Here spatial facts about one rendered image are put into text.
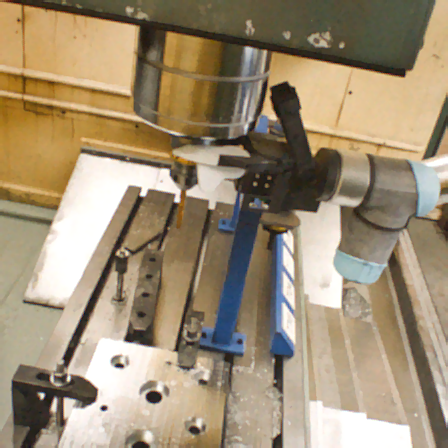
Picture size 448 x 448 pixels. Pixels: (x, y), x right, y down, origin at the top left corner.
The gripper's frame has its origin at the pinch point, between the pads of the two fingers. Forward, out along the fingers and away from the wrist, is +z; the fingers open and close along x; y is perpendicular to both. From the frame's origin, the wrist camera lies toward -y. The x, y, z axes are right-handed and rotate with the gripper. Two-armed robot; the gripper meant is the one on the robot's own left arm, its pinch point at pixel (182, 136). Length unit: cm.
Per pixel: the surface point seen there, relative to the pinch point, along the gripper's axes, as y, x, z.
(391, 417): 64, 11, -60
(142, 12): -16.4, -11.1, 7.3
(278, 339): 46, 15, -29
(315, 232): 59, 78, -57
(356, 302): 72, 61, -71
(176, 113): -5.8, -7.4, 2.1
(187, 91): -8.6, -7.7, 1.5
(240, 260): 28.9, 15.7, -16.6
